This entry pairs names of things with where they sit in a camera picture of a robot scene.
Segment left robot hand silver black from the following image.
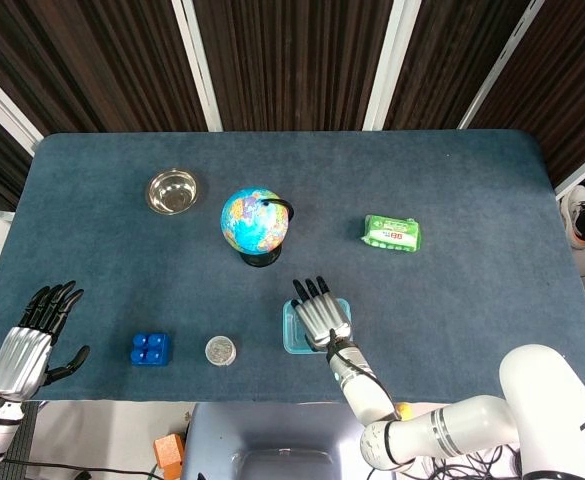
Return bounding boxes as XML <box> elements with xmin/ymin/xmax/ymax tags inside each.
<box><xmin>0</xmin><ymin>280</ymin><xmax>92</xmax><ymax>403</ymax></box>

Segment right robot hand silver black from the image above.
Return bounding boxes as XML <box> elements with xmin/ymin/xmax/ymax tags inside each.
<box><xmin>291</xmin><ymin>275</ymin><xmax>353</xmax><ymax>354</ymax></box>

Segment orange wooden block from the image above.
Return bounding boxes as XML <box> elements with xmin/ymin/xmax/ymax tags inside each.
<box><xmin>153</xmin><ymin>433</ymin><xmax>186</xmax><ymax>480</ymax></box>

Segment black ribbed strip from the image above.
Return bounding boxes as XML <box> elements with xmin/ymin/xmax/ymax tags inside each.
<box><xmin>1</xmin><ymin>399</ymin><xmax>41</xmax><ymax>480</ymax></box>

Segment clear round jar metal clips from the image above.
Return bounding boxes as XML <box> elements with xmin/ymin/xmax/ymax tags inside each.
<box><xmin>204</xmin><ymin>335</ymin><xmax>238</xmax><ymax>368</ymax></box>

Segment green wet wipes pack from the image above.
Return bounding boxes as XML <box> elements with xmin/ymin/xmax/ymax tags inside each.
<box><xmin>360</xmin><ymin>213</ymin><xmax>422</xmax><ymax>255</ymax></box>

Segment desk globe black stand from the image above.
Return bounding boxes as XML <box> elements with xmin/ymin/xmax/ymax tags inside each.
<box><xmin>220</xmin><ymin>187</ymin><xmax>296</xmax><ymax>269</ymax></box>

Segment grey robot torso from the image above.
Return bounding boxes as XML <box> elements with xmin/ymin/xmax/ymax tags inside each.
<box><xmin>180</xmin><ymin>402</ymin><xmax>373</xmax><ymax>480</ymax></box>

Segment blue building block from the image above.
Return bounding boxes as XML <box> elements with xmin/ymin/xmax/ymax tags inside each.
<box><xmin>129</xmin><ymin>332</ymin><xmax>173</xmax><ymax>368</ymax></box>

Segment blue tablecloth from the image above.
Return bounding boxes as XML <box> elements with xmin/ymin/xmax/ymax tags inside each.
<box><xmin>0</xmin><ymin>130</ymin><xmax>585</xmax><ymax>404</ymax></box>

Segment stainless steel bowl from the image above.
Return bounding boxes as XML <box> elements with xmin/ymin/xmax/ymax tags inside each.
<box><xmin>145</xmin><ymin>168</ymin><xmax>199</xmax><ymax>217</ymax></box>

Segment white orange shoe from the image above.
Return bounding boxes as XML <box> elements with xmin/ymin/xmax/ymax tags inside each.
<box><xmin>560</xmin><ymin>184</ymin><xmax>585</xmax><ymax>250</ymax></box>

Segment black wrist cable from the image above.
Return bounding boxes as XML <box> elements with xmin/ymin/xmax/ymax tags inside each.
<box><xmin>327</xmin><ymin>329</ymin><xmax>398</xmax><ymax>406</ymax></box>

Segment black floor cable tangle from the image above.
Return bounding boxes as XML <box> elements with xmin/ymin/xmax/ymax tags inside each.
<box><xmin>416</xmin><ymin>444</ymin><xmax>523</xmax><ymax>480</ymax></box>

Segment white partition post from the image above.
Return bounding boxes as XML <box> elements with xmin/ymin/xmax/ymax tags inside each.
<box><xmin>361</xmin><ymin>0</ymin><xmax>409</xmax><ymax>131</ymax></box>
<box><xmin>554</xmin><ymin>157</ymin><xmax>585</xmax><ymax>201</ymax></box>
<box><xmin>459</xmin><ymin>0</ymin><xmax>546</xmax><ymax>130</ymax></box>
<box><xmin>171</xmin><ymin>0</ymin><xmax>223</xmax><ymax>132</ymax></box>
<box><xmin>0</xmin><ymin>57</ymin><xmax>43</xmax><ymax>151</ymax></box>

